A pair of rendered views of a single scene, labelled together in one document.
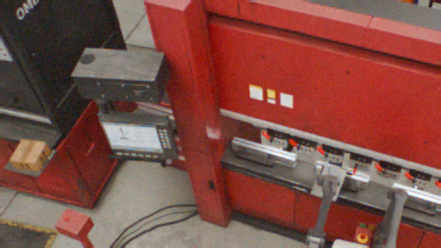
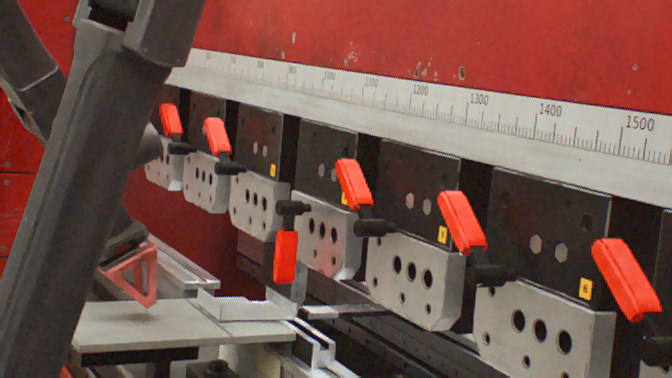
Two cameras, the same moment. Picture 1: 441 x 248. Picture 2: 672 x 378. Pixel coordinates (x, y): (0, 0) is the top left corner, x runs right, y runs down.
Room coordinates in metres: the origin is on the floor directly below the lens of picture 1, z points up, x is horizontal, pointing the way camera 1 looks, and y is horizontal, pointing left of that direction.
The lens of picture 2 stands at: (1.21, -1.32, 1.36)
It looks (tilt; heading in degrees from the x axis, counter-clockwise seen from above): 8 degrees down; 41
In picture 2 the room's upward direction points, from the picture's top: 5 degrees clockwise
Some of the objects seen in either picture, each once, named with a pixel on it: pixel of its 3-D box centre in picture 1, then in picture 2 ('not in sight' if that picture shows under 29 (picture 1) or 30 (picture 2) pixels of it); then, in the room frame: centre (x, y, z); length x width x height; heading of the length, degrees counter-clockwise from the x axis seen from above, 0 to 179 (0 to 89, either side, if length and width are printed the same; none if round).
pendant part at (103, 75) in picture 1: (134, 112); not in sight; (2.28, 0.95, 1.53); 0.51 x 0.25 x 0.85; 83
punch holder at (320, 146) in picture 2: (361, 157); (351, 197); (2.14, -0.54, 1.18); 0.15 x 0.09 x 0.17; 68
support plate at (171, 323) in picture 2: (329, 182); (170, 321); (2.07, -0.32, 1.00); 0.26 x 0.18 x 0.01; 158
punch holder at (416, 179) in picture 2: (390, 165); (443, 231); (2.06, -0.72, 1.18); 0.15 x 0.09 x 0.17; 68
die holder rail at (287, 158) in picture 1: (264, 152); (153, 274); (2.41, 0.14, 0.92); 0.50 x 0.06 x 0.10; 68
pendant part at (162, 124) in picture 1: (142, 134); not in sight; (2.19, 0.91, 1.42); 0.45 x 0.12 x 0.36; 83
